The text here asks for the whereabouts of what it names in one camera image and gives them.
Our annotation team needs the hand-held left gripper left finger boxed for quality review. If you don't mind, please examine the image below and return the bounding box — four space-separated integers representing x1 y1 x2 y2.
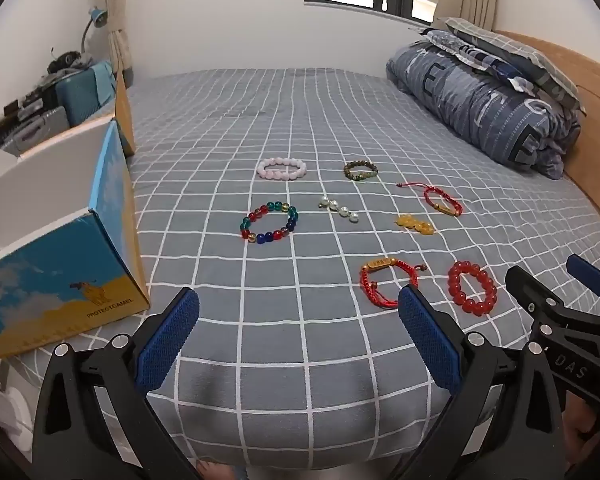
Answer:
32 287 201 480

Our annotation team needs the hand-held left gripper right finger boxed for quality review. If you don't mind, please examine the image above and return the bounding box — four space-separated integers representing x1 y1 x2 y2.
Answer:
390 284 567 480

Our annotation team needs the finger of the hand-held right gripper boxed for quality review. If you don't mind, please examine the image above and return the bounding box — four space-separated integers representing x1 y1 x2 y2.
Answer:
566 254 600 317
505 265 600 342

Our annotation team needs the red bead bracelet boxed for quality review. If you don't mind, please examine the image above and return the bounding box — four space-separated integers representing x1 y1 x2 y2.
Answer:
447 260 498 316

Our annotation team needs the red braided bracelet gold charm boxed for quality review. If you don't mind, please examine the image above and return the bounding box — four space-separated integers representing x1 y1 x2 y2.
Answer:
359 257 428 309

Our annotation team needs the red cord bracelet gold bar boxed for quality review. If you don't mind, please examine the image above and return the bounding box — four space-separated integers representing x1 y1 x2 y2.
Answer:
396 182 464 217

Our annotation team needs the blue and yellow cardboard box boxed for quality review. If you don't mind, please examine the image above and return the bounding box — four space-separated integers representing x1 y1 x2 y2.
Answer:
0 72 151 363

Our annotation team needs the multicolour glass bead bracelet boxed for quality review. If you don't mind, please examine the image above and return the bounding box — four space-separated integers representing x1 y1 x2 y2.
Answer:
240 201 300 246

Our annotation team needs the person's right hand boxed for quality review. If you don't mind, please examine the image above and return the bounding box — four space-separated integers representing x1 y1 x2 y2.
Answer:
564 391 600 461

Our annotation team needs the yellow amber pendant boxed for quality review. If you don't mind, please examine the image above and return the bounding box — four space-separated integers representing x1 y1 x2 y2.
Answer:
393 214 436 237

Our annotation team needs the person's leg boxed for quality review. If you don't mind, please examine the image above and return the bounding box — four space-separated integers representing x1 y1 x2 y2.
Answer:
195 460 251 480

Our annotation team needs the white pearl strand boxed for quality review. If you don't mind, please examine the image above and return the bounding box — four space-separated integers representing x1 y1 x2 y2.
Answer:
318 196 361 224

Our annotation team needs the wooden headboard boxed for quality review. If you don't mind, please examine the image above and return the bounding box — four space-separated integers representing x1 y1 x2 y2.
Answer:
495 30 600 241

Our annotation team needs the folded grey blue quilt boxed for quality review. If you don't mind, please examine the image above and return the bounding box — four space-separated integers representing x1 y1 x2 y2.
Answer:
386 40 581 180

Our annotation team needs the grey checked pillow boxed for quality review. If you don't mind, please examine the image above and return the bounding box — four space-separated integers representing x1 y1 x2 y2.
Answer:
422 16 586 111

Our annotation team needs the grey hard case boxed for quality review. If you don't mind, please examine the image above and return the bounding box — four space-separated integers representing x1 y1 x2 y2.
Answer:
0 105 71 156

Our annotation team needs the blue suitcase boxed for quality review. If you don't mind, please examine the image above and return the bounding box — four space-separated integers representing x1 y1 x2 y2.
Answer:
55 60 118 128

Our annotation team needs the grey checked bedsheet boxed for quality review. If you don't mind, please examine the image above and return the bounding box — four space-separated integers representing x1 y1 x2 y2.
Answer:
0 67 600 471

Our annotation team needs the dark clutter pile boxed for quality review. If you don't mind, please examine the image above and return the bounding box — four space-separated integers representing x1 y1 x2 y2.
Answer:
0 50 96 121

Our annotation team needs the blue desk lamp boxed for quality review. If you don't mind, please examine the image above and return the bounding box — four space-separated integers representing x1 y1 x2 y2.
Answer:
80 6 108 58

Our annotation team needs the green brown bead bracelet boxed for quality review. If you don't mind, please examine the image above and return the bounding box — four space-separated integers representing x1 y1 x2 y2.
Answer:
343 160 379 182

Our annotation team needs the pink bead bracelet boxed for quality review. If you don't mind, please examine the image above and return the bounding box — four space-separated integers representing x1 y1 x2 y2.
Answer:
256 157 308 182

